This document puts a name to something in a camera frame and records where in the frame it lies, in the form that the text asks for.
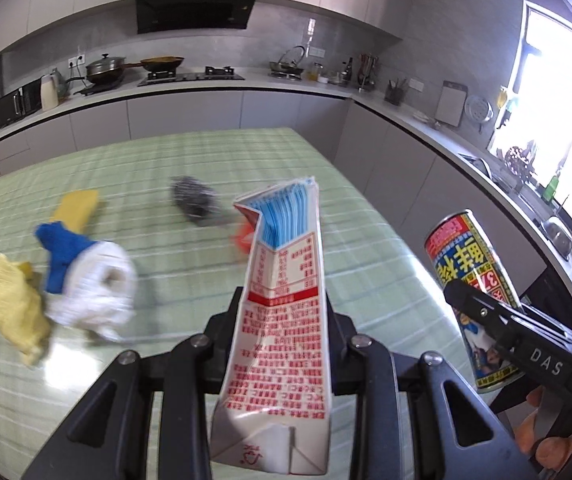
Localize yellow knitted cloth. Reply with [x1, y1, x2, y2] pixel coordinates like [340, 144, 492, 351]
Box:
[0, 254, 51, 366]

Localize red white milk carton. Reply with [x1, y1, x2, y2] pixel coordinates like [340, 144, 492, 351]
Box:
[210, 177, 331, 476]

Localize black lidded pot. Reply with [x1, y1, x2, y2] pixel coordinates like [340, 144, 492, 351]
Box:
[85, 53, 126, 84]

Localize blue cloth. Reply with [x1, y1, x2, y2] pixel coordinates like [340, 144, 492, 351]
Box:
[34, 221, 96, 295]

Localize green checked tablecloth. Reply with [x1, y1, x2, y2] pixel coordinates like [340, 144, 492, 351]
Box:
[0, 127, 497, 480]

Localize yellow sponge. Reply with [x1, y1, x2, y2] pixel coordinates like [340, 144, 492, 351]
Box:
[50, 190, 100, 234]

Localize metal kettle with handle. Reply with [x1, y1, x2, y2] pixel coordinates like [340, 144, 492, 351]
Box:
[269, 46, 307, 80]

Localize colourful printed drink can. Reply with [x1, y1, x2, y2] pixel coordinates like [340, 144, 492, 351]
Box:
[423, 209, 522, 393]

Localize steel bowl in sink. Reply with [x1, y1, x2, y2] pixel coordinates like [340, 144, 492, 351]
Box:
[543, 216, 572, 261]

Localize black built-in oven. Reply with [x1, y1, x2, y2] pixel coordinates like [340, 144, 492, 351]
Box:
[509, 261, 572, 330]

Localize green dish soap bottle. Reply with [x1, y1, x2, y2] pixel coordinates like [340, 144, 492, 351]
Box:
[542, 171, 560, 203]

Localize black utensil holder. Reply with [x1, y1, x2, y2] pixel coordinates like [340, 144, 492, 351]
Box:
[385, 79, 408, 106]

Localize black range hood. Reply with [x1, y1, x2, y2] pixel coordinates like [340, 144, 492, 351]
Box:
[135, 0, 255, 34]

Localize black gas stove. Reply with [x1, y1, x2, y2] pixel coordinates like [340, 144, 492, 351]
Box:
[138, 66, 243, 87]

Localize white cutting board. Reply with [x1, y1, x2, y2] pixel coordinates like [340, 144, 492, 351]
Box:
[434, 80, 468, 128]

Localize round white strainer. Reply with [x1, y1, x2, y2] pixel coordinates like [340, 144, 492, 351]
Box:
[464, 96, 494, 125]

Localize black frying wok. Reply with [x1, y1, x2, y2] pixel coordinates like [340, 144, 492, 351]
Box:
[123, 56, 184, 73]

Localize dark glass bottle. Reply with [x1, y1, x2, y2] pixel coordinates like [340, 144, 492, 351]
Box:
[341, 58, 353, 86]

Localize white kettle jug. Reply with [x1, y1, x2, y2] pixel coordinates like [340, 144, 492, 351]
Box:
[40, 74, 59, 112]

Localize black microwave oven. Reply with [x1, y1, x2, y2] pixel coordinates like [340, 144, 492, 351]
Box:
[0, 78, 42, 128]

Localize red plastic bag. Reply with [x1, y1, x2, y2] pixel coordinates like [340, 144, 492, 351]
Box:
[231, 221, 254, 255]

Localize steel wool scrubber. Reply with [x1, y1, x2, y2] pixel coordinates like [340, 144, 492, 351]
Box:
[171, 176, 219, 223]

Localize person's right hand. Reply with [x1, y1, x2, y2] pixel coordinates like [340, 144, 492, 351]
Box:
[513, 383, 572, 472]

